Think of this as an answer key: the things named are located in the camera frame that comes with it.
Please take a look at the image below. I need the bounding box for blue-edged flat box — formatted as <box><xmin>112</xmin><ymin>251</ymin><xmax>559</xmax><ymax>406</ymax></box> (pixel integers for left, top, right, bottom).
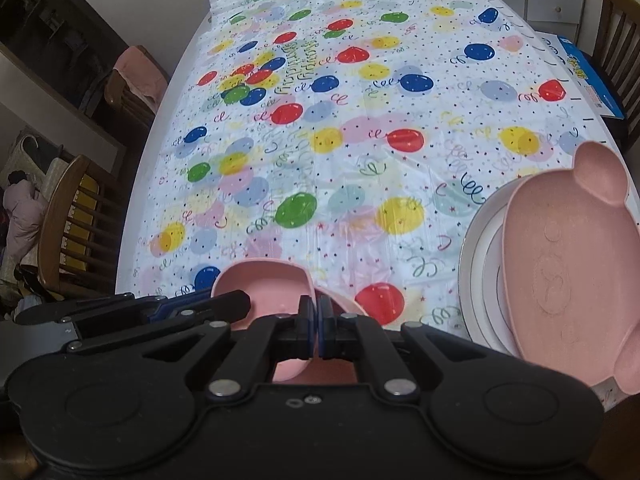
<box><xmin>537</xmin><ymin>34</ymin><xmax>626</xmax><ymax>120</ymax></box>

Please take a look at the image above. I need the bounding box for small white floral plate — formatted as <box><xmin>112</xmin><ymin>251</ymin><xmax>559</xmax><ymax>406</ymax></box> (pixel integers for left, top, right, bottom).
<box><xmin>487</xmin><ymin>240</ymin><xmax>521</xmax><ymax>356</ymax></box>

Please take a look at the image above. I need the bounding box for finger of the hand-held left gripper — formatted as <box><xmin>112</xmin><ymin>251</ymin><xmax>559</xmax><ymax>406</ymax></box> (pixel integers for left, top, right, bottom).
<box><xmin>144</xmin><ymin>287</ymin><xmax>219</xmax><ymax>319</ymax></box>
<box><xmin>170</xmin><ymin>291</ymin><xmax>252</xmax><ymax>322</ymax></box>

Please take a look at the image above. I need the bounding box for large pink bowl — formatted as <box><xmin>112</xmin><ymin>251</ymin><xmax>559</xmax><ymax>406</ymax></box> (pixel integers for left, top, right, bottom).
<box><xmin>307</xmin><ymin>285</ymin><xmax>372</xmax><ymax>384</ymax></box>

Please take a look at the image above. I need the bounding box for small pink bowl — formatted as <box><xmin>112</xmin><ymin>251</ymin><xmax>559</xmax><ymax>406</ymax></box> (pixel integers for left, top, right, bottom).
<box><xmin>211</xmin><ymin>259</ymin><xmax>317</xmax><ymax>384</ymax></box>

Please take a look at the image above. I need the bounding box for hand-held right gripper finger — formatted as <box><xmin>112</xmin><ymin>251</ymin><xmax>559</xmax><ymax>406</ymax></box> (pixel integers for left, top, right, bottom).
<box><xmin>318</xmin><ymin>294</ymin><xmax>494</xmax><ymax>399</ymax></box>
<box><xmin>142</xmin><ymin>294</ymin><xmax>317</xmax><ymax>398</ymax></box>

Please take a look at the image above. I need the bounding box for balloon print tablecloth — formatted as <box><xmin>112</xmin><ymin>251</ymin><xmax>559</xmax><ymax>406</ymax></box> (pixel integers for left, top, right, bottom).
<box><xmin>114</xmin><ymin>0</ymin><xmax>640</xmax><ymax>411</ymax></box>

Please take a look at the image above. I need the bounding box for large white plate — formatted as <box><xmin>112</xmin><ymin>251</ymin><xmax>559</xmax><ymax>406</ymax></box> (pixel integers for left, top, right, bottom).
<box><xmin>457</xmin><ymin>189</ymin><xmax>527</xmax><ymax>359</ymax></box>

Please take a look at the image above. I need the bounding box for pink bear-shaped plate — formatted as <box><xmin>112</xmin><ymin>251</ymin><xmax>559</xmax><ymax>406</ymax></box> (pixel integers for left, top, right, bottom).
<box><xmin>501</xmin><ymin>141</ymin><xmax>640</xmax><ymax>395</ymax></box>

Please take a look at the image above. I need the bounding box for pink cloth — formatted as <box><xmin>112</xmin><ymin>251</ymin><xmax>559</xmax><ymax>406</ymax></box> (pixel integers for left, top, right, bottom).
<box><xmin>112</xmin><ymin>46</ymin><xmax>169</xmax><ymax>102</ymax></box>

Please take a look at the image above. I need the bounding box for dark wooden cabinet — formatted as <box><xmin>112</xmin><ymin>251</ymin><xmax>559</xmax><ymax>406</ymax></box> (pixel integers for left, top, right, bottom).
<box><xmin>0</xmin><ymin>0</ymin><xmax>132</xmax><ymax>152</ymax></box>

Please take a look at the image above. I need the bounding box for pink garment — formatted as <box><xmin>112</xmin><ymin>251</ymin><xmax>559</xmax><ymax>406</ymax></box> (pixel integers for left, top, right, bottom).
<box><xmin>2</xmin><ymin>170</ymin><xmax>49</xmax><ymax>267</ymax></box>

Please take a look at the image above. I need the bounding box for dark wooden slatted chair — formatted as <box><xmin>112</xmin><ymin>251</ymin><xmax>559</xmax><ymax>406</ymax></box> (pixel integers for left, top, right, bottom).
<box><xmin>592</xmin><ymin>0</ymin><xmax>640</xmax><ymax>157</ymax></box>

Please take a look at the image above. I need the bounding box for yellow seat cushion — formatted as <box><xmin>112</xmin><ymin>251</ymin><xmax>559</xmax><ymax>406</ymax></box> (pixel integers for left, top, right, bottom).
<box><xmin>59</xmin><ymin>174</ymin><xmax>104</xmax><ymax>274</ymax></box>

